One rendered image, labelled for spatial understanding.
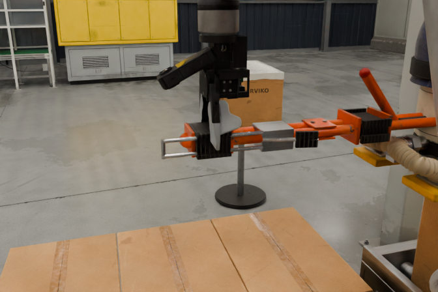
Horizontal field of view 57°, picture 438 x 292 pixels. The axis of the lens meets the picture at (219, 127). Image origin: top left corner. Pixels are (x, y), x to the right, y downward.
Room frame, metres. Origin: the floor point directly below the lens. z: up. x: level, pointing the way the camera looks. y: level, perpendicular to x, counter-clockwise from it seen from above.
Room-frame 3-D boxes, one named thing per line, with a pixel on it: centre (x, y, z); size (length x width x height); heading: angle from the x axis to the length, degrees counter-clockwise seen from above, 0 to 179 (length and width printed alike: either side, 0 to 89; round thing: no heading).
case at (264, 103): (2.86, -0.17, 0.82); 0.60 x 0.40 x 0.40; 11
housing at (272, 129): (0.80, -0.11, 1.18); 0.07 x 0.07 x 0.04; 15
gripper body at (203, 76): (0.77, -0.01, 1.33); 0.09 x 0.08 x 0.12; 104
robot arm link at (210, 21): (0.77, 0.00, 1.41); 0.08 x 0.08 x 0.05
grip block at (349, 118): (0.86, -0.32, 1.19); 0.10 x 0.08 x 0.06; 15
